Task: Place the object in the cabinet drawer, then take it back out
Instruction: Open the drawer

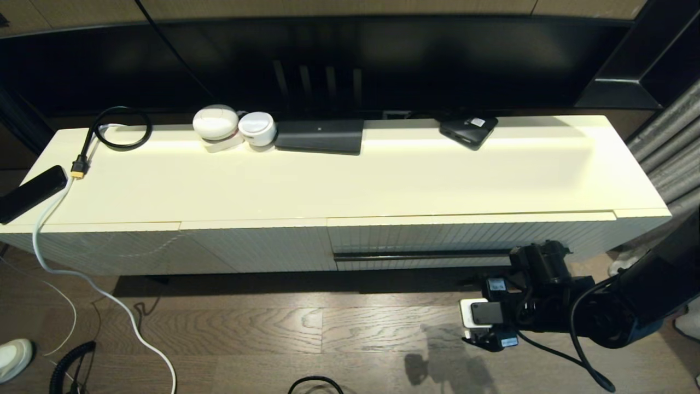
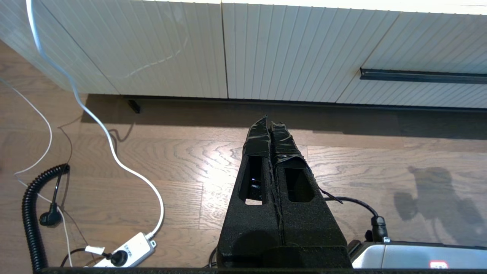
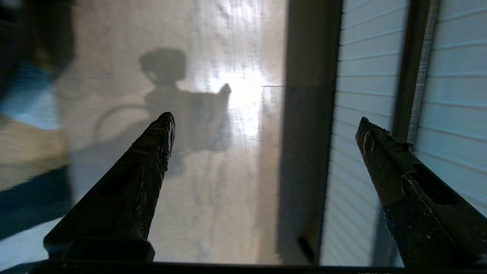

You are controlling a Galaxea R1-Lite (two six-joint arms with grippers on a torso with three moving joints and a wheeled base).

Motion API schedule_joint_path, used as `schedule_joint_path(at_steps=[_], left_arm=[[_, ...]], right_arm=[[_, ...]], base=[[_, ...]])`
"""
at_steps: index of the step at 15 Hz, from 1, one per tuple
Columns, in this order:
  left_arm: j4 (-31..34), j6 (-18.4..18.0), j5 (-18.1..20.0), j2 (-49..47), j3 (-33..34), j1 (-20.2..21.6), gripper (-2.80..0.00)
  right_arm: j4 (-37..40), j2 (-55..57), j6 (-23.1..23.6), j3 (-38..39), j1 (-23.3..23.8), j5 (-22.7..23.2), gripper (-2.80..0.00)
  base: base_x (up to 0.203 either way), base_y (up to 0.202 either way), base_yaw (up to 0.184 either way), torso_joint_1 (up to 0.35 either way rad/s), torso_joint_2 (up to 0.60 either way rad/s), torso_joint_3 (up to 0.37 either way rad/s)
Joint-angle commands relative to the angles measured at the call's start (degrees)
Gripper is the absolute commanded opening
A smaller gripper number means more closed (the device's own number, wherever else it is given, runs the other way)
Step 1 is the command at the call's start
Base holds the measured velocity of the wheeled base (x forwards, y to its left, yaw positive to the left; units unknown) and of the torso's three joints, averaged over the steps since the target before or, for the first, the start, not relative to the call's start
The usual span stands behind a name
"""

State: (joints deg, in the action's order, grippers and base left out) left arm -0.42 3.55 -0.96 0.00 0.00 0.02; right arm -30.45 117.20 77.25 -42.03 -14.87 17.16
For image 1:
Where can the flat black set-top box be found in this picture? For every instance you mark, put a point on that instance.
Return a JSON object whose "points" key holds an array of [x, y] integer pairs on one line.
{"points": [[319, 137]]}

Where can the white cabinet drawer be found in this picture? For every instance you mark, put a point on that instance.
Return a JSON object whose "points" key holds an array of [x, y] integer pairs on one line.
{"points": [[426, 235]]}

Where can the white cream TV cabinet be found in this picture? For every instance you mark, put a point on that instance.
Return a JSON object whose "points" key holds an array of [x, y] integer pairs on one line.
{"points": [[246, 186]]}

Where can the white flat device base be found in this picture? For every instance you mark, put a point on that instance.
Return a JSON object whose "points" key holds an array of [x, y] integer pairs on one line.
{"points": [[221, 146]]}

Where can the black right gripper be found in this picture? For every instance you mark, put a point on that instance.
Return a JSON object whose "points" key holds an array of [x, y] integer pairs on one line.
{"points": [[511, 295]]}

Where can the grey curtain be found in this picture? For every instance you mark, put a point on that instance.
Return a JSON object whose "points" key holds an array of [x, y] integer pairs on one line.
{"points": [[667, 142]]}

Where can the black wall shelf frame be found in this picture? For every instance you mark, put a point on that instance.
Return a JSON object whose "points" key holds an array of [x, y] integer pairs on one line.
{"points": [[629, 87]]}

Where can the long black rectangular device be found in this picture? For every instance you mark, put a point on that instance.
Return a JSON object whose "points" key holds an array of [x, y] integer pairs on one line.
{"points": [[30, 195]]}

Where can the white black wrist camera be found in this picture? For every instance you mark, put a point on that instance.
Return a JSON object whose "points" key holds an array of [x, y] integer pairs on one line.
{"points": [[481, 313]]}

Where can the small black box with sticker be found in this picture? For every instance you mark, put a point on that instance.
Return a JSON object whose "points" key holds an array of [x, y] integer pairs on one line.
{"points": [[468, 131]]}

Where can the small white round device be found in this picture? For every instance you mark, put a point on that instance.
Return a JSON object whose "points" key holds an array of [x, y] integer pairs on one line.
{"points": [[257, 130]]}

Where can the white shoe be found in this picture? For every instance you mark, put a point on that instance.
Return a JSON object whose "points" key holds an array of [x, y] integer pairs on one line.
{"points": [[13, 358]]}

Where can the black flat screen TV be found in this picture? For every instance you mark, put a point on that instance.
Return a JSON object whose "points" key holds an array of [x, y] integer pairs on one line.
{"points": [[410, 54]]}

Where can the large white round device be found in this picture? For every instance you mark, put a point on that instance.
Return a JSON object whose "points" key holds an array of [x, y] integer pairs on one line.
{"points": [[215, 123]]}

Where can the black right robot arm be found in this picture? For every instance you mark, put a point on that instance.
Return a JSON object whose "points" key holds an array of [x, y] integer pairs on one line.
{"points": [[629, 306]]}

